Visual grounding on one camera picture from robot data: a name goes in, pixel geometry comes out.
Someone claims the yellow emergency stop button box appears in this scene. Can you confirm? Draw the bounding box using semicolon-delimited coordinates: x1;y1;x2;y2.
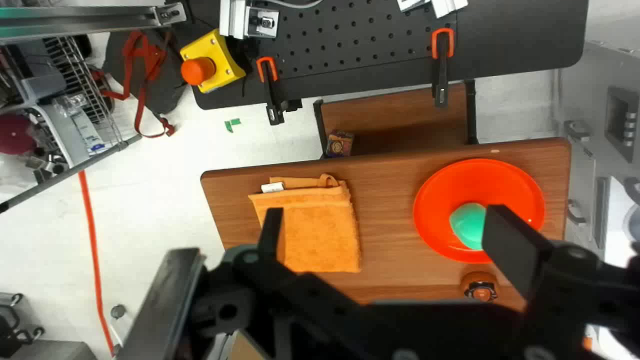
177;27;247;95

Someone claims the grey appliance panel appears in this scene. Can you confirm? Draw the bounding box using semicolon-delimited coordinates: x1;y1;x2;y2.
557;46;640;268

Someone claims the wire rack shelf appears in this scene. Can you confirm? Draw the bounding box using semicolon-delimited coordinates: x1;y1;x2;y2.
0;32;141;215

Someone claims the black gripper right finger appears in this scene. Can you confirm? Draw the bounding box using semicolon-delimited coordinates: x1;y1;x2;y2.
481;204;556;301

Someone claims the orange folded towel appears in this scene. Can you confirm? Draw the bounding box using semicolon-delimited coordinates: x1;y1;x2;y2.
245;172;363;275

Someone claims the orange floor cable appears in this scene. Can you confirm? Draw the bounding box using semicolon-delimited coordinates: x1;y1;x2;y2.
76;170;120;355

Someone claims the orange round plate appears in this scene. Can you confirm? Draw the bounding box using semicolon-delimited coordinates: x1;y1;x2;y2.
410;155;547;266

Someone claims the orange black bar clamp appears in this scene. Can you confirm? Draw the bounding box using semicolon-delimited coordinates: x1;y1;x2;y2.
253;54;303;127
427;26;458;109

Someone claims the silver aluminium extrusion rail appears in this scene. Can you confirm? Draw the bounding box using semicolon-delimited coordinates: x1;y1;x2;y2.
0;0;187;43

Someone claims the red strap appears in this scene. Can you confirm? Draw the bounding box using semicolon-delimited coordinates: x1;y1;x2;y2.
92;30;177;139

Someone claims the black perforated base board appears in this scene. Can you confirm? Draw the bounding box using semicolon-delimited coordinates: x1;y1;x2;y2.
187;0;591;111

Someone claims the small brown cup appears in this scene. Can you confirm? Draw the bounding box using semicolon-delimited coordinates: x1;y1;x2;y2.
459;269;500;304

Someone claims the maroon round object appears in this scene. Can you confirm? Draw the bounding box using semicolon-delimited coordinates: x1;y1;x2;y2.
0;111;42;159

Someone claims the green plushy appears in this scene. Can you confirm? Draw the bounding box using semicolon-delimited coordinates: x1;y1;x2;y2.
446;202;489;251

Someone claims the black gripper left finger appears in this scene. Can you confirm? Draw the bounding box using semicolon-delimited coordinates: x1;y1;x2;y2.
255;206;287;269

